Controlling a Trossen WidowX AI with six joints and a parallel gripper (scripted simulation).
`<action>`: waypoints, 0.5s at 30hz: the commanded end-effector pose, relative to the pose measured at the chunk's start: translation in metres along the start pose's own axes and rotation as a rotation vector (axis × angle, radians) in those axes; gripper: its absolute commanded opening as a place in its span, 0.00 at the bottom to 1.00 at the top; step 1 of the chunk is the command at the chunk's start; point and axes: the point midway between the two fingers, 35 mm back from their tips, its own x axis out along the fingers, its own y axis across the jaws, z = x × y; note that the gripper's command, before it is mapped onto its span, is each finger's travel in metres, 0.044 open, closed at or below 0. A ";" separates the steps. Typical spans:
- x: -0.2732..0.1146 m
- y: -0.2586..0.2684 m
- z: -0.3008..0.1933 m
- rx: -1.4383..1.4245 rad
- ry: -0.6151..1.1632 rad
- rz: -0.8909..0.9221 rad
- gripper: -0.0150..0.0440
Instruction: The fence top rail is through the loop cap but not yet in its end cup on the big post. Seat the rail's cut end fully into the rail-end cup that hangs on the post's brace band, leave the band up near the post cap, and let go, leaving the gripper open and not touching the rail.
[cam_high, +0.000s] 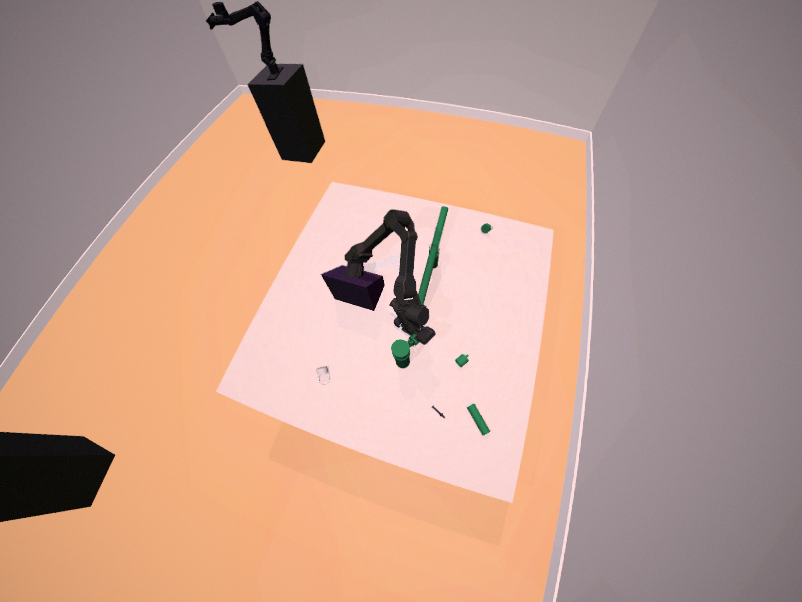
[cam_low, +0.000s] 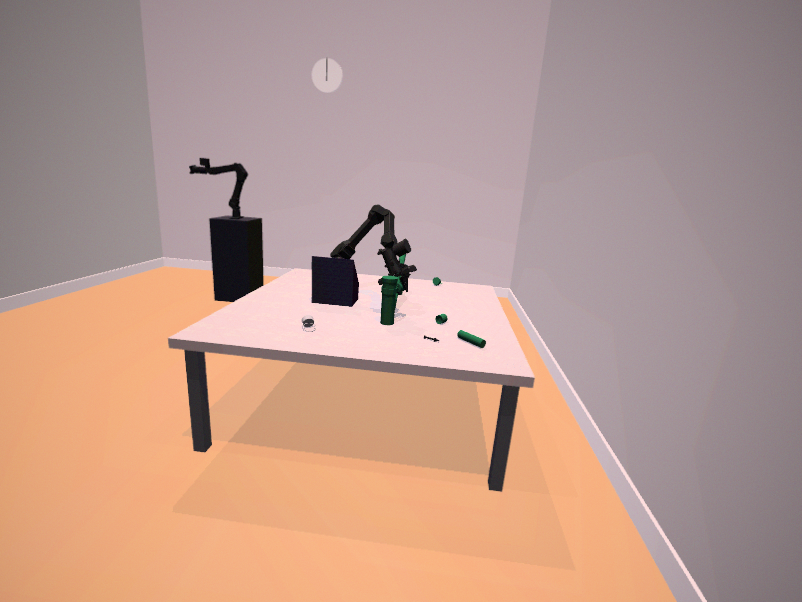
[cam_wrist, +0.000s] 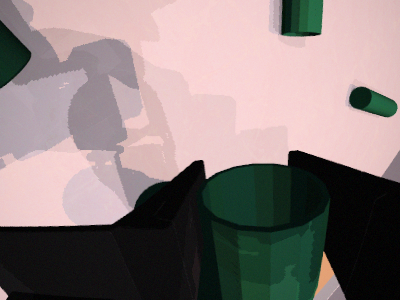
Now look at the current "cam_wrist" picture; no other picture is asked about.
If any dark green faceted cup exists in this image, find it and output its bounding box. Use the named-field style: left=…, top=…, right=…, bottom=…
left=196, top=163, right=329, bottom=300

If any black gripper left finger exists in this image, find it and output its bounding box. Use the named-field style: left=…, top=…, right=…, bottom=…
left=0, top=159, right=207, bottom=300

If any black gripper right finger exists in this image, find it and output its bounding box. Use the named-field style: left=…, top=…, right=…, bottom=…
left=287, top=151, right=400, bottom=300

